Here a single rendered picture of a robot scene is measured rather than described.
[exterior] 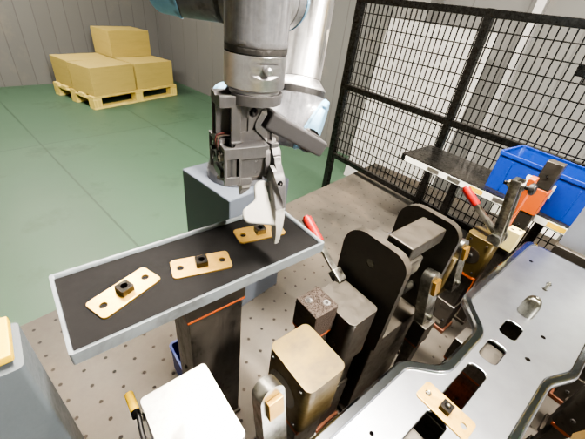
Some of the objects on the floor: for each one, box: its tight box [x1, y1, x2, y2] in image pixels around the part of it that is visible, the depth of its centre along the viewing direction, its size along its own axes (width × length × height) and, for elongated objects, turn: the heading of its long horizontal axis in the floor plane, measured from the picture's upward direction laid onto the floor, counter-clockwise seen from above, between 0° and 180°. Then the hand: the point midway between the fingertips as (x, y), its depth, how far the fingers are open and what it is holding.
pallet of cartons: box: [49, 26, 177, 110], centre depth 469 cm, size 152×121×85 cm
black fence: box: [322, 0, 585, 262], centre depth 138 cm, size 14×197×155 cm, turn 29°
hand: (260, 216), depth 53 cm, fingers open, 14 cm apart
